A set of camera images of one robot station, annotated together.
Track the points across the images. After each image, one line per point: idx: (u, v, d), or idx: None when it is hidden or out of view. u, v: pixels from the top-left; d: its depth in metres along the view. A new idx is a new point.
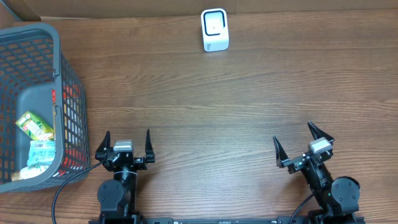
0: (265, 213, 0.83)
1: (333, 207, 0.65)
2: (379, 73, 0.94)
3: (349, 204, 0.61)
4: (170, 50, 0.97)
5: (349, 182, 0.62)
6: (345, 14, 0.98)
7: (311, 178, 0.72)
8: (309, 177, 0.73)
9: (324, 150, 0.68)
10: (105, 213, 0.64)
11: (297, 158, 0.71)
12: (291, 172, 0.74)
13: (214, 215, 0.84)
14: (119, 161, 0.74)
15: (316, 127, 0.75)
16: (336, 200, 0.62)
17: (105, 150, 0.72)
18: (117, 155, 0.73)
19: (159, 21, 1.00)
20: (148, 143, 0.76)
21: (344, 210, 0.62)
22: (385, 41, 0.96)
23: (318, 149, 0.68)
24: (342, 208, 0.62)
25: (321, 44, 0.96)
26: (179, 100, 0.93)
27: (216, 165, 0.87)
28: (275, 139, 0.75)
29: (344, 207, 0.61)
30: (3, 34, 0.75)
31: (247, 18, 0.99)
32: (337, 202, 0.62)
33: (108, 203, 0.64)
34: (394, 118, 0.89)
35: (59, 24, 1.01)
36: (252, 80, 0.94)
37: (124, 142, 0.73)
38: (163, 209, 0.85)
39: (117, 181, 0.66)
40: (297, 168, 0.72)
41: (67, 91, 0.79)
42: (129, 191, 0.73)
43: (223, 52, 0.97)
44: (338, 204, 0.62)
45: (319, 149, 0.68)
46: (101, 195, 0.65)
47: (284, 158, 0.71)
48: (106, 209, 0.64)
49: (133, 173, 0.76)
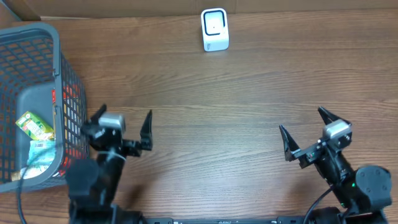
0: (265, 213, 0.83)
1: (358, 201, 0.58)
2: (379, 73, 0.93)
3: (379, 195, 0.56)
4: (170, 50, 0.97)
5: (378, 170, 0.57)
6: (345, 14, 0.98)
7: (328, 168, 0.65)
8: (326, 170, 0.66)
9: (342, 134, 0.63)
10: (76, 196, 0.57)
11: (310, 149, 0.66)
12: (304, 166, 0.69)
13: (214, 215, 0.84)
14: (106, 136, 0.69)
15: (328, 111, 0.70)
16: (363, 190, 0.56)
17: (90, 123, 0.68)
18: (101, 130, 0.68)
19: (159, 20, 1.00)
20: (145, 126, 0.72)
21: (374, 202, 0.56)
22: (385, 40, 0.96)
23: (336, 133, 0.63)
24: (372, 200, 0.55)
25: (321, 44, 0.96)
26: (179, 100, 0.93)
27: (216, 165, 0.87)
28: (282, 128, 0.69)
29: (373, 199, 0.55)
30: (3, 34, 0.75)
31: (247, 18, 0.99)
32: (365, 193, 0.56)
33: (79, 184, 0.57)
34: (394, 118, 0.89)
35: (58, 24, 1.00)
36: (252, 80, 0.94)
37: (112, 117, 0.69)
38: (164, 209, 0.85)
39: (89, 159, 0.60)
40: (310, 159, 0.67)
41: (67, 91, 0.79)
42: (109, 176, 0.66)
43: (222, 52, 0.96)
44: (366, 196, 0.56)
45: (336, 134, 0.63)
46: (72, 176, 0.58)
47: (295, 149, 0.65)
48: (77, 192, 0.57)
49: (120, 157, 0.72)
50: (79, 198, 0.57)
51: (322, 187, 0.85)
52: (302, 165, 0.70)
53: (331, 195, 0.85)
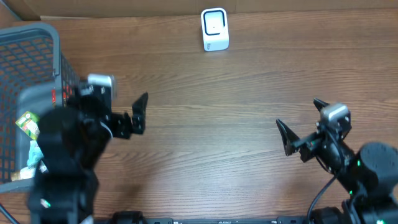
0: (265, 213, 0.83)
1: (365, 182, 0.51)
2: (379, 73, 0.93)
3: (388, 172, 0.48)
4: (170, 50, 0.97)
5: (384, 146, 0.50)
6: (345, 14, 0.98)
7: (329, 157, 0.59)
8: (328, 158, 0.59)
9: (341, 116, 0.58)
10: (44, 146, 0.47)
11: (309, 136, 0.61)
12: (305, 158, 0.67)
13: (214, 215, 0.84)
14: (93, 93, 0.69)
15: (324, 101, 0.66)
16: (369, 168, 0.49)
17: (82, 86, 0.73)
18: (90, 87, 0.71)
19: (159, 20, 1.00)
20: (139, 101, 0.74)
21: (382, 179, 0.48)
22: (385, 40, 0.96)
23: (331, 117, 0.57)
24: (379, 177, 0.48)
25: (321, 43, 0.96)
26: (179, 100, 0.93)
27: (216, 165, 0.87)
28: (279, 121, 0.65)
29: (381, 177, 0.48)
30: (2, 34, 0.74)
31: (247, 18, 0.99)
32: (372, 170, 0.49)
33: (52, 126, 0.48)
34: (394, 117, 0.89)
35: (58, 24, 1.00)
36: (252, 80, 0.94)
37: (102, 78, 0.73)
38: (164, 209, 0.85)
39: (79, 110, 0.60)
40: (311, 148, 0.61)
41: (67, 91, 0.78)
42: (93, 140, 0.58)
43: (222, 52, 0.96)
44: (373, 173, 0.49)
45: (331, 118, 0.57)
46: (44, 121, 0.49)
47: (295, 140, 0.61)
48: (47, 139, 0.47)
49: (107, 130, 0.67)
50: (50, 149, 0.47)
51: (321, 187, 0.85)
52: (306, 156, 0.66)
53: (331, 195, 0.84)
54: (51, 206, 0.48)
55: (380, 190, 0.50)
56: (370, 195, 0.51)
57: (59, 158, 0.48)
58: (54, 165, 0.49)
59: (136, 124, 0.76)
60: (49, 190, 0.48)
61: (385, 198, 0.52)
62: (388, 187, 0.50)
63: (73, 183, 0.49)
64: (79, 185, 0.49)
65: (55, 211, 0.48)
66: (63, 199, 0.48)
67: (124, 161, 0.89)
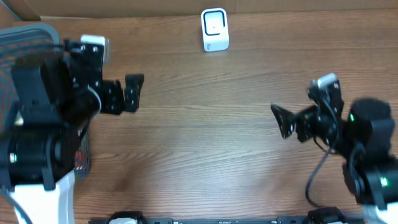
0: (265, 213, 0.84)
1: (362, 137, 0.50)
2: (379, 73, 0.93)
3: (382, 122, 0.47)
4: (170, 50, 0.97)
5: (377, 101, 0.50)
6: (345, 14, 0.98)
7: (321, 127, 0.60)
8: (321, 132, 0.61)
9: (330, 83, 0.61)
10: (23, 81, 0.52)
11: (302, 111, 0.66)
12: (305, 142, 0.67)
13: (214, 215, 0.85)
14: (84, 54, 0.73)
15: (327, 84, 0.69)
16: (362, 117, 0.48)
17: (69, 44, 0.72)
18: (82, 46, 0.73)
19: (159, 20, 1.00)
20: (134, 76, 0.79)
21: (376, 127, 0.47)
22: (385, 41, 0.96)
23: (318, 85, 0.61)
24: (372, 124, 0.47)
25: (321, 44, 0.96)
26: (179, 100, 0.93)
27: (216, 165, 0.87)
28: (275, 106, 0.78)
29: (375, 125, 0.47)
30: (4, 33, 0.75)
31: (247, 18, 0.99)
32: (365, 119, 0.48)
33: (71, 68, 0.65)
34: None
35: (58, 24, 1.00)
36: (252, 80, 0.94)
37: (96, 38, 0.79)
38: (164, 209, 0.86)
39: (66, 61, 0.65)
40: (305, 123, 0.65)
41: None
42: (81, 102, 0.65)
43: (222, 52, 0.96)
44: (367, 122, 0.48)
45: (319, 86, 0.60)
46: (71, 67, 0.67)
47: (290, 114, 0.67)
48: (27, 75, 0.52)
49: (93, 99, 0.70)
50: (28, 84, 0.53)
51: (321, 187, 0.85)
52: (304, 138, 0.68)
53: (331, 195, 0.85)
54: (22, 160, 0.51)
55: (377, 145, 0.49)
56: (370, 152, 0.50)
57: (35, 98, 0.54)
58: (32, 115, 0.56)
59: (129, 101, 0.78)
60: (20, 136, 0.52)
61: (385, 157, 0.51)
62: (385, 144, 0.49)
63: (45, 134, 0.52)
64: (51, 135, 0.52)
65: (27, 163, 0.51)
66: (35, 150, 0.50)
67: (124, 161, 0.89)
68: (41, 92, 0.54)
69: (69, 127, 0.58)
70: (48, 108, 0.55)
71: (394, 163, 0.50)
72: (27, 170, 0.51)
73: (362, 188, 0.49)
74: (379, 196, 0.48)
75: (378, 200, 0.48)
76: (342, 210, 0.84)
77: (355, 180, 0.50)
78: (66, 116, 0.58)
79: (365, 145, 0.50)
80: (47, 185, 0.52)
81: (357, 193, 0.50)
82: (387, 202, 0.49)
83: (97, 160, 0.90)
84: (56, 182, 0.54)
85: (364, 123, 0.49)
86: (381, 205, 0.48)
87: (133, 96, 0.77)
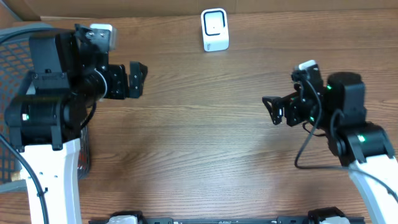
0: (265, 213, 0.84)
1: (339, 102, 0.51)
2: (379, 73, 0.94)
3: (356, 86, 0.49)
4: (170, 50, 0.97)
5: (350, 73, 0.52)
6: (345, 14, 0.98)
7: (305, 109, 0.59)
8: (306, 116, 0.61)
9: (309, 68, 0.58)
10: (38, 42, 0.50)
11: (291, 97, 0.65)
12: (291, 124, 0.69)
13: (214, 215, 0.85)
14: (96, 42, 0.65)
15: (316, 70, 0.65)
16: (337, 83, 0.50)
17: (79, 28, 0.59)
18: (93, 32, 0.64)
19: (159, 21, 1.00)
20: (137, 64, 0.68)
21: (351, 89, 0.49)
22: (385, 41, 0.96)
23: (299, 68, 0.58)
24: (347, 87, 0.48)
25: (321, 44, 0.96)
26: (179, 100, 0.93)
27: (216, 165, 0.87)
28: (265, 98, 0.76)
29: (350, 87, 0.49)
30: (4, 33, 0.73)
31: (247, 18, 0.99)
32: (340, 83, 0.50)
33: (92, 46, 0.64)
34: (394, 118, 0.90)
35: (58, 25, 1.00)
36: (252, 80, 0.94)
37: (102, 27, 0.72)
38: (164, 209, 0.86)
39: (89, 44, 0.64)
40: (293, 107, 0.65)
41: None
42: (89, 81, 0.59)
43: (223, 52, 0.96)
44: (342, 88, 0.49)
45: (300, 69, 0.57)
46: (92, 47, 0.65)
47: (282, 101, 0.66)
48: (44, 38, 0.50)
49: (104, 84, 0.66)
50: (41, 47, 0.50)
51: (321, 187, 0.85)
52: (292, 124, 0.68)
53: (331, 195, 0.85)
54: (35, 121, 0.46)
55: (354, 109, 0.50)
56: (349, 117, 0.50)
57: (48, 64, 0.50)
58: (43, 84, 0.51)
59: (132, 86, 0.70)
60: (32, 99, 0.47)
61: (362, 123, 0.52)
62: (360, 107, 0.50)
63: (55, 97, 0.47)
64: (61, 99, 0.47)
65: (36, 125, 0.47)
66: (45, 113, 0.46)
67: (124, 161, 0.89)
68: (53, 58, 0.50)
69: (79, 95, 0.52)
70: (60, 74, 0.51)
71: (372, 128, 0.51)
72: (33, 132, 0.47)
73: (344, 149, 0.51)
74: (358, 150, 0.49)
75: (357, 155, 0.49)
76: (342, 209, 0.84)
77: (336, 142, 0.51)
78: (78, 88, 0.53)
79: (342, 110, 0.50)
80: (55, 144, 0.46)
81: (339, 154, 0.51)
82: (367, 157, 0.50)
83: (97, 160, 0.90)
84: (63, 143, 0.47)
85: (338, 90, 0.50)
86: (362, 158, 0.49)
87: (138, 82, 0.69)
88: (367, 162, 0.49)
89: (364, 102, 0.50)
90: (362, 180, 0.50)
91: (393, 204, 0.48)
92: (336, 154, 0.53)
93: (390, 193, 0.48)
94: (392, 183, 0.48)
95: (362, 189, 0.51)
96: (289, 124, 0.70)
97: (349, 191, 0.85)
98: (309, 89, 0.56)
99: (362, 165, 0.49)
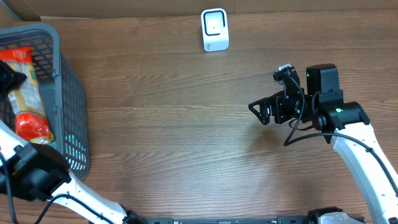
0: (265, 213, 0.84)
1: (318, 86, 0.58)
2: (379, 73, 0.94)
3: (329, 70, 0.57)
4: (170, 50, 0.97)
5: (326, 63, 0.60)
6: (345, 14, 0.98)
7: (291, 106, 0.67)
8: (291, 112, 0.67)
9: (287, 67, 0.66)
10: None
11: (276, 97, 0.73)
12: (278, 120, 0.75)
13: (214, 215, 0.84)
14: None
15: None
16: (313, 69, 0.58)
17: None
18: None
19: (159, 21, 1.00)
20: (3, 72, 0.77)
21: (324, 72, 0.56)
22: (385, 41, 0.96)
23: (279, 69, 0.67)
24: (321, 70, 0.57)
25: (321, 44, 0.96)
26: (178, 100, 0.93)
27: (216, 165, 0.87)
28: (250, 105, 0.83)
29: (324, 70, 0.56)
30: (3, 35, 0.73)
31: (247, 18, 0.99)
32: (316, 68, 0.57)
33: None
34: (394, 118, 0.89)
35: (58, 24, 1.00)
36: (252, 80, 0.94)
37: None
38: (164, 209, 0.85)
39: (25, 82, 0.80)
40: (278, 106, 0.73)
41: (67, 91, 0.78)
42: None
43: (222, 52, 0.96)
44: (318, 71, 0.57)
45: (280, 69, 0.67)
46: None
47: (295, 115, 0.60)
48: None
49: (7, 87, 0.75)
50: None
51: (321, 187, 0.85)
52: (278, 120, 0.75)
53: (331, 195, 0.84)
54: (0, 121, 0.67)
55: (330, 89, 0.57)
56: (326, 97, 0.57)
57: None
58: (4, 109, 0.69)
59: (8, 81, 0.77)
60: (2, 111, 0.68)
61: (341, 101, 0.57)
62: (335, 88, 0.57)
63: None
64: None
65: None
66: None
67: (124, 161, 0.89)
68: None
69: None
70: None
71: (349, 103, 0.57)
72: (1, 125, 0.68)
73: (324, 124, 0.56)
74: (337, 119, 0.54)
75: (336, 122, 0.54)
76: (342, 210, 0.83)
77: (318, 117, 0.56)
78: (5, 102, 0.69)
79: (321, 91, 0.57)
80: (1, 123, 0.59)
81: (320, 128, 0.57)
82: (345, 124, 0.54)
83: (97, 160, 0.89)
84: None
85: (315, 75, 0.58)
86: (339, 124, 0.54)
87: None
88: (346, 127, 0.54)
89: (337, 84, 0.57)
90: (343, 144, 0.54)
91: (371, 159, 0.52)
92: (320, 130, 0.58)
93: (369, 152, 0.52)
94: (368, 142, 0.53)
95: (345, 154, 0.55)
96: (278, 121, 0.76)
97: (349, 191, 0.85)
98: (292, 84, 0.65)
99: (341, 130, 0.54)
